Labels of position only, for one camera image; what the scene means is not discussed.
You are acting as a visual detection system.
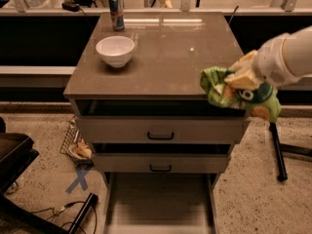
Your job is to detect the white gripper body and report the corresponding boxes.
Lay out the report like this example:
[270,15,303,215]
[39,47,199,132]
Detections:
[253,33,299,87]

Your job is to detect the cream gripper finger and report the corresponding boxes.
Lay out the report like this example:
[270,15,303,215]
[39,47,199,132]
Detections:
[234,50,257,70]
[224,69,262,90]

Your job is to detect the green rice chip bag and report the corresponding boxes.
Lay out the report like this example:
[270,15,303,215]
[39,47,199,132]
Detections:
[200,66,281,123]

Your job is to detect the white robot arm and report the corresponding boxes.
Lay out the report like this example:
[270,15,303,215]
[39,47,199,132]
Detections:
[224,26,312,90]

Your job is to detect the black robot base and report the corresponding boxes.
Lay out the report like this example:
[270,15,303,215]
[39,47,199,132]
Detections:
[0,118,66,234]

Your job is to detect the grey drawer cabinet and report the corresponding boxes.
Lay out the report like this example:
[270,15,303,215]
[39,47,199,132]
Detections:
[64,12,243,234]

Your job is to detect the top grey drawer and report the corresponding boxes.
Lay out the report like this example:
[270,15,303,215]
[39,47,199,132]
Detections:
[76,100,249,144]

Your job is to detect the grey drawer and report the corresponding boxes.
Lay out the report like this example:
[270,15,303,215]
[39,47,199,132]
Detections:
[76,100,249,144]
[92,143,232,174]

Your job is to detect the middle grey drawer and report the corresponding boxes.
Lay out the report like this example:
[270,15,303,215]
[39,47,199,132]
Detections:
[92,143,232,174]

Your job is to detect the bottom open drawer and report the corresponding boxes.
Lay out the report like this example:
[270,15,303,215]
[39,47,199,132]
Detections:
[103,173,220,234]

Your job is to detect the black stand leg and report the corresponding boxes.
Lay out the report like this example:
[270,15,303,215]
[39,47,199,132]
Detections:
[269,123,312,182]

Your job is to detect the white ceramic bowl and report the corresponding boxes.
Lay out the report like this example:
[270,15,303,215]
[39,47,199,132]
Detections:
[96,36,135,68]

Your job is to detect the blue silver drink can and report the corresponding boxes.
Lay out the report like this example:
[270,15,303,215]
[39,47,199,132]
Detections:
[108,0,125,31]

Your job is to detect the black power adapter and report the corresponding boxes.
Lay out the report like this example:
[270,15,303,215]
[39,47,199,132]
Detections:
[62,1,80,12]

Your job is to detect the blue tape cross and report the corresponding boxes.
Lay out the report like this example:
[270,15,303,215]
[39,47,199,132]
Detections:
[65,164,93,194]

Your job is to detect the black bar left floor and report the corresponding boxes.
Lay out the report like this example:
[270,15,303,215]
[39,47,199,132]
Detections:
[67,193,98,234]

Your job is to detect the wire basket with items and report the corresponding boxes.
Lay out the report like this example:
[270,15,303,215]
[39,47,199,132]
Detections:
[59,117,92,165]

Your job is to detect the black cable on floor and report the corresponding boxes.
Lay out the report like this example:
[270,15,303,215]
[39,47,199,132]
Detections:
[28,200,98,234]

